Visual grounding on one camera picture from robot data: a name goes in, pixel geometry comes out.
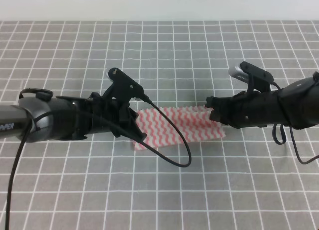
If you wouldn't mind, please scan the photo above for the pink white wavy towel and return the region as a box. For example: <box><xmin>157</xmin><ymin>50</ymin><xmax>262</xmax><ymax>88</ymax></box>
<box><xmin>136</xmin><ymin>106</ymin><xmax>225</xmax><ymax>148</ymax></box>

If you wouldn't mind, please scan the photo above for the black right camera cable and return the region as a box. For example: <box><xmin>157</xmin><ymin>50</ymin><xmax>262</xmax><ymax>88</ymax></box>
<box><xmin>271</xmin><ymin>81</ymin><xmax>319</xmax><ymax>165</ymax></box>

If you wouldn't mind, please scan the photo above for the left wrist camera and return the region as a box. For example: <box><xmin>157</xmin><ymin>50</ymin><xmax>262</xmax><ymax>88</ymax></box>
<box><xmin>103</xmin><ymin>67</ymin><xmax>145</xmax><ymax>104</ymax></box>

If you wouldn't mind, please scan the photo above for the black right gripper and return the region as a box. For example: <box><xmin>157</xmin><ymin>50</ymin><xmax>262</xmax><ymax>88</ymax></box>
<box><xmin>205</xmin><ymin>91</ymin><xmax>284</xmax><ymax>128</ymax></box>

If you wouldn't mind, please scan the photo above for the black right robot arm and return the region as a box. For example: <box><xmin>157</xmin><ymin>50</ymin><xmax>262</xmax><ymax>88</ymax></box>
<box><xmin>205</xmin><ymin>72</ymin><xmax>319</xmax><ymax>129</ymax></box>

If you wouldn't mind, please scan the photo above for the grey checked tablecloth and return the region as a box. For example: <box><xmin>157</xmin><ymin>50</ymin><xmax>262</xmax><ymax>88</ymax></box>
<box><xmin>0</xmin><ymin>20</ymin><xmax>319</xmax><ymax>230</ymax></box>

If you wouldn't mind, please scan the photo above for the black camera cable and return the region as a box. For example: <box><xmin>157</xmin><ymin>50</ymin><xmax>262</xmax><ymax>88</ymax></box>
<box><xmin>5</xmin><ymin>94</ymin><xmax>192</xmax><ymax>230</ymax></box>
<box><xmin>271</xmin><ymin>81</ymin><xmax>319</xmax><ymax>165</ymax></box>

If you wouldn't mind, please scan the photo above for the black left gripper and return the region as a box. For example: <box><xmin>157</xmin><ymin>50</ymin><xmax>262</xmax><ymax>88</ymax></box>
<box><xmin>83</xmin><ymin>92</ymin><xmax>146</xmax><ymax>143</ymax></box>

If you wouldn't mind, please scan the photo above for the black left camera cable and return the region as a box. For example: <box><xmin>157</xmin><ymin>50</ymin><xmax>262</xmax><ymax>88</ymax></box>
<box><xmin>5</xmin><ymin>94</ymin><xmax>192</xmax><ymax>230</ymax></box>

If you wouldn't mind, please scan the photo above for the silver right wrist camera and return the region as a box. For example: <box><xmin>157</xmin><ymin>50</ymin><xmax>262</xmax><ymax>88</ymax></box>
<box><xmin>228</xmin><ymin>61</ymin><xmax>274</xmax><ymax>93</ymax></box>

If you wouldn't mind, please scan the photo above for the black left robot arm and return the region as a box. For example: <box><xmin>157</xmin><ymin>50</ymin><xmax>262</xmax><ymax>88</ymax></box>
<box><xmin>0</xmin><ymin>88</ymin><xmax>146</xmax><ymax>143</ymax></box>

